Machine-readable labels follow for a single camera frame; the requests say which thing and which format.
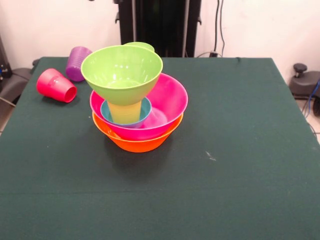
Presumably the light blue plastic bowl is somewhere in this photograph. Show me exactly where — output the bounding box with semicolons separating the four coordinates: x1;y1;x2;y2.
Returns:
100;96;153;129

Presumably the pink plastic bowl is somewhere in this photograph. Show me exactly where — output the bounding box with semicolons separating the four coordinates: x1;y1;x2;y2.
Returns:
89;72;189;141

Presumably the orange plastic bowl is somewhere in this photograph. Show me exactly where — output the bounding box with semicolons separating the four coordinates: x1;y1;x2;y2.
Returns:
91;111;185;154

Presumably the black wall cable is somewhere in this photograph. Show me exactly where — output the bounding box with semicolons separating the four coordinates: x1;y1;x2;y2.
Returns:
213;0;221;52
219;0;226;55

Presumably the small green plastic bowl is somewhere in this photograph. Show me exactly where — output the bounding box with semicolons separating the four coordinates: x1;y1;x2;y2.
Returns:
123;41;156;53

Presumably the black floor stand base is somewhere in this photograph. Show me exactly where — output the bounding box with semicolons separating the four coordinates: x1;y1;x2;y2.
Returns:
0;66;33;106
289;63;320;100

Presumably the blue cable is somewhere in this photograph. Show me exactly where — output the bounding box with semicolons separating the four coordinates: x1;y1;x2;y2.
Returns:
301;79;320;118

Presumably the red plastic cup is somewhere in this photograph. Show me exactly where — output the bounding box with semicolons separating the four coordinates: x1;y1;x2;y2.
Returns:
35;67;78;104

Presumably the large green plastic bowl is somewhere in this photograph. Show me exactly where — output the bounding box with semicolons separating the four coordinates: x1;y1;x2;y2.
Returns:
80;44;164;107

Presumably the dark green tablecloth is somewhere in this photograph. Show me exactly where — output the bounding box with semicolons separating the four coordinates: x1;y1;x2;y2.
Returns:
0;56;320;240

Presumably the purple plastic cup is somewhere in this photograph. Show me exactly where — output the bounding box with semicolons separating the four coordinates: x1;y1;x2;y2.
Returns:
65;45;93;83

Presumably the black equipment box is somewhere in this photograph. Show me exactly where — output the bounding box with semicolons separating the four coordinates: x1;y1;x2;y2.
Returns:
0;34;13;80

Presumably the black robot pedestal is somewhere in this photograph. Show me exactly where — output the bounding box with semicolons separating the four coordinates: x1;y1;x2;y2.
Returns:
115;0;202;58

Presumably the yellow plastic cup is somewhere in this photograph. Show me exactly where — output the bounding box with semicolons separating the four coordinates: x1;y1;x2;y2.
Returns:
107;97;144;125

